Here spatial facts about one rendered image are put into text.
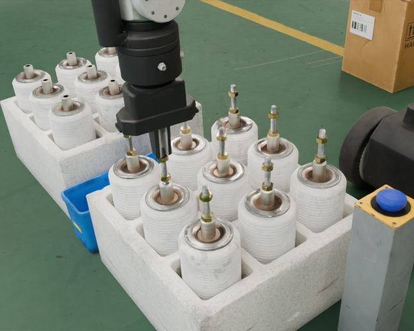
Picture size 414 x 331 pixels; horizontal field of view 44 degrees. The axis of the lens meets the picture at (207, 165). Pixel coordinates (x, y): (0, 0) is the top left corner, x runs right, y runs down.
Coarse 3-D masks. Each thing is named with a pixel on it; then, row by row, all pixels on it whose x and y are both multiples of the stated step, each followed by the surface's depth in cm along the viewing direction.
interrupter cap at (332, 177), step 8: (304, 168) 90; (312, 168) 90; (328, 168) 90; (336, 168) 90; (304, 176) 88; (328, 176) 88; (336, 176) 88; (304, 184) 87; (312, 184) 86; (320, 184) 86; (328, 184) 86; (336, 184) 86
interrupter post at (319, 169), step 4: (316, 164) 86; (320, 164) 86; (324, 164) 86; (316, 168) 87; (320, 168) 86; (324, 168) 87; (316, 172) 87; (320, 172) 87; (324, 172) 87; (312, 176) 89; (316, 176) 88; (320, 176) 87; (324, 176) 88
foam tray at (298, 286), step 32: (96, 192) 100; (288, 192) 97; (96, 224) 101; (128, 224) 92; (128, 256) 91; (160, 256) 84; (288, 256) 83; (320, 256) 85; (128, 288) 99; (160, 288) 82; (256, 288) 78; (288, 288) 84; (320, 288) 90; (160, 320) 89; (192, 320) 75; (224, 320) 77; (256, 320) 82; (288, 320) 89
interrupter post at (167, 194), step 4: (160, 184) 84; (168, 184) 84; (172, 184) 84; (160, 188) 84; (164, 188) 84; (168, 188) 84; (172, 188) 84; (160, 192) 85; (164, 192) 84; (168, 192) 84; (172, 192) 85; (164, 196) 85; (168, 196) 85; (172, 196) 85; (164, 200) 85; (168, 200) 85
